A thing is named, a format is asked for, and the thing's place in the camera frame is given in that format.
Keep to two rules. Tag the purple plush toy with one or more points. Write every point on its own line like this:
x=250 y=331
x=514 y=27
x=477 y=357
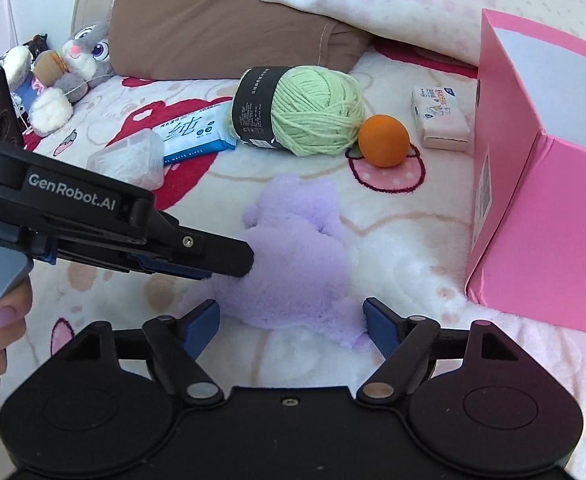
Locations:
x=293 y=265

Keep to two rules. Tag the white plush toy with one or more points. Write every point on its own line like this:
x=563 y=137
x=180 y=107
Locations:
x=15 y=62

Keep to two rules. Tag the brown round plush toy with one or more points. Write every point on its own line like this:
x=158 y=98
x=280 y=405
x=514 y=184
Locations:
x=48 y=67

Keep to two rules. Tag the pink checked pillow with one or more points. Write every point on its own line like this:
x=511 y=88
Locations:
x=423 y=5

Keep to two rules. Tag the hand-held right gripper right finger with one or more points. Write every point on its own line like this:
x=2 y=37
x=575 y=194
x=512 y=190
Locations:
x=379 y=329

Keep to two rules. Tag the pink cardboard box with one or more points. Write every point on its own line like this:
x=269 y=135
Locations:
x=548 y=240

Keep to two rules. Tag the green yarn ball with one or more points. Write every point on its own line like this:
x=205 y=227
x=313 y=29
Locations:
x=313 y=110

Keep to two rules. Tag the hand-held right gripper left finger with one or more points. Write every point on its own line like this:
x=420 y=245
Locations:
x=202 y=321

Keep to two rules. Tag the grey bunny plush toy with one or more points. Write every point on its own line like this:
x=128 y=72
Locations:
x=85 y=52

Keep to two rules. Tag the clear plastic container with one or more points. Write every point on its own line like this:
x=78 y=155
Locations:
x=130 y=160

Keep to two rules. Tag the orange ball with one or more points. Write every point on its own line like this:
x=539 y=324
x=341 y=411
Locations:
x=384 y=141

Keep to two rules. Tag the brown pillow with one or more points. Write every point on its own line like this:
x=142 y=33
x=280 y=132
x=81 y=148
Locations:
x=213 y=20

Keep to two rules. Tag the blue wet wipes pack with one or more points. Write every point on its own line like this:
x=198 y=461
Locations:
x=193 y=132

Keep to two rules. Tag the white pink tissue pack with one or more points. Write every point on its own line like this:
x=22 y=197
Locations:
x=440 y=115

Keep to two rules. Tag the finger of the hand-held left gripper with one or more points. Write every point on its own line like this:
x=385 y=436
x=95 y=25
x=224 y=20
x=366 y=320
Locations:
x=173 y=269
x=218 y=257

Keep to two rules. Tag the printed blanket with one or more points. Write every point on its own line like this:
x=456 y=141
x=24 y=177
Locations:
x=423 y=220

